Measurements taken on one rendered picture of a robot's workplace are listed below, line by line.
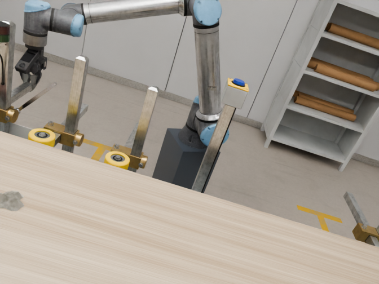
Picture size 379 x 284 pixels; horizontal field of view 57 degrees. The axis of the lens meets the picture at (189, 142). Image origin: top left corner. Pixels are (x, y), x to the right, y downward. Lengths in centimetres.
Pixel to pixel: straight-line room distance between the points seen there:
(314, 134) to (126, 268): 368
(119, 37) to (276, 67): 172
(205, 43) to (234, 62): 234
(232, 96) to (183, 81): 287
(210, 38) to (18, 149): 90
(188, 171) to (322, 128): 256
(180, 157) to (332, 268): 108
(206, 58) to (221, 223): 82
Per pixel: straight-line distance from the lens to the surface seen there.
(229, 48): 387
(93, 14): 165
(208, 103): 170
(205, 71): 164
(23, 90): 160
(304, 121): 423
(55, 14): 154
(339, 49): 405
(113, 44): 405
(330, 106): 393
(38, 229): 90
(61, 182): 103
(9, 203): 94
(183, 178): 204
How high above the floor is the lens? 155
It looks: 28 degrees down
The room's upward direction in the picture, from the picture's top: 19 degrees clockwise
